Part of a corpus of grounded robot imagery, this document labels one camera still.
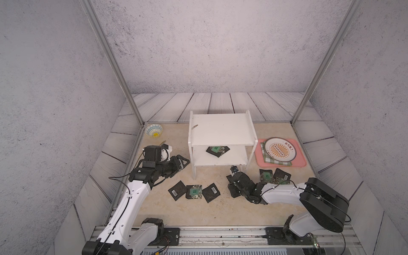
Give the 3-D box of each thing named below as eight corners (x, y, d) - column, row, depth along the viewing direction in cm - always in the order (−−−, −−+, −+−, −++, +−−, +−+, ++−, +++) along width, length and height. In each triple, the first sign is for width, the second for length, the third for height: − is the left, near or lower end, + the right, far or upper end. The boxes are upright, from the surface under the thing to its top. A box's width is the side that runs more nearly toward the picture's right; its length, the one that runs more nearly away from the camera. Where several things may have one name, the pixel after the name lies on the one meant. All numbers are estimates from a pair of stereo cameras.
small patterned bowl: (144, 136, 116) (142, 131, 113) (151, 127, 123) (150, 122, 119) (157, 139, 114) (156, 135, 111) (164, 130, 120) (162, 125, 117)
